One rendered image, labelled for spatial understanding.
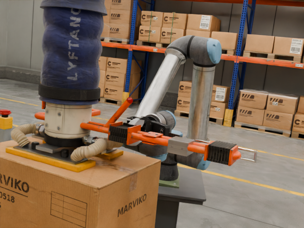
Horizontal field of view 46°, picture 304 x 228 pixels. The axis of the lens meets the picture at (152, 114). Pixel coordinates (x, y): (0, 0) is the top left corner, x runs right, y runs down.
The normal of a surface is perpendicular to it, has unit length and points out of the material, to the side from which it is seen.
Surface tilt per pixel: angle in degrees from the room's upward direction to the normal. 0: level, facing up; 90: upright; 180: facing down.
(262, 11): 90
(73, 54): 104
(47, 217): 90
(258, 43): 89
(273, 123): 90
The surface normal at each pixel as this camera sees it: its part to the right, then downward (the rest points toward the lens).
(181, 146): -0.45, 0.11
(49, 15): -0.63, 0.37
